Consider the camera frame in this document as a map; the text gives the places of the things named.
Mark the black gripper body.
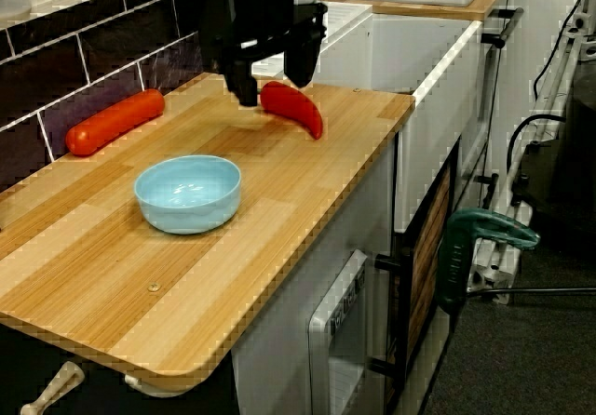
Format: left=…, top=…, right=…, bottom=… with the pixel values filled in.
left=210, top=0, right=330, bottom=70

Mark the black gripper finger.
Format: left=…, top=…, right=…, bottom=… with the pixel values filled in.
left=283, top=27, right=326, bottom=89
left=223, top=58, right=261, bottom=108

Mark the red toy chili pepper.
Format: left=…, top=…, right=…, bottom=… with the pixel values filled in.
left=253, top=80, right=324, bottom=141

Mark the light blue bowl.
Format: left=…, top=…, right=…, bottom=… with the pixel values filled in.
left=134, top=154, right=243, bottom=236

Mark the white toy kitchen cabinet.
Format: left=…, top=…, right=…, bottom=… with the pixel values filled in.
left=231, top=0, right=519, bottom=415

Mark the orange-red toy sausage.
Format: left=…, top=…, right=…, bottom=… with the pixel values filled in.
left=64, top=87, right=167, bottom=158

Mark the dark tiled backsplash with shelf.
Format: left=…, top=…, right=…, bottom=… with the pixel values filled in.
left=0, top=0, right=225, bottom=194

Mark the wood slat cabinet door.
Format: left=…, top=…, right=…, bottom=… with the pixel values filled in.
left=405, top=163, right=454, bottom=368

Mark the grey toy dishwasher door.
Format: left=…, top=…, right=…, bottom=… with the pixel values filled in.
left=306, top=248, right=371, bottom=415

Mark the black bulky equipment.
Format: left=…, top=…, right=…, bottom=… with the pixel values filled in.
left=510, top=59, right=596, bottom=249

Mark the cream rounded hook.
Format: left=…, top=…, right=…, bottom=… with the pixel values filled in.
left=122, top=372, right=213, bottom=399

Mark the black metal rod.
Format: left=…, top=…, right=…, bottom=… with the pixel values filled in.
left=465, top=285, right=596, bottom=299

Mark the cream peg hook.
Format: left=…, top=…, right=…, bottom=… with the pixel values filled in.
left=20, top=360, right=87, bottom=415

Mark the black oven door handle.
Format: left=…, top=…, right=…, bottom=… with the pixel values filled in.
left=480, top=7, right=525, bottom=50

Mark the short black door handle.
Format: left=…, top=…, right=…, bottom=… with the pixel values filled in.
left=474, top=172, right=501, bottom=211

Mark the thin black cable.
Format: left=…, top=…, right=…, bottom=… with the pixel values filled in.
left=532, top=0, right=596, bottom=100

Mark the thick black looped cable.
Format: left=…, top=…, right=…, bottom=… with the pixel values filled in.
left=506, top=113, right=568, bottom=156

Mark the black cabinet door handle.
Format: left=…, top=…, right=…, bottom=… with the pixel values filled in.
left=369, top=248, right=414, bottom=382

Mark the aluminium frame rail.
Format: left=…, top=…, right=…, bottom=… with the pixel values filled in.
left=465, top=11, right=589, bottom=306

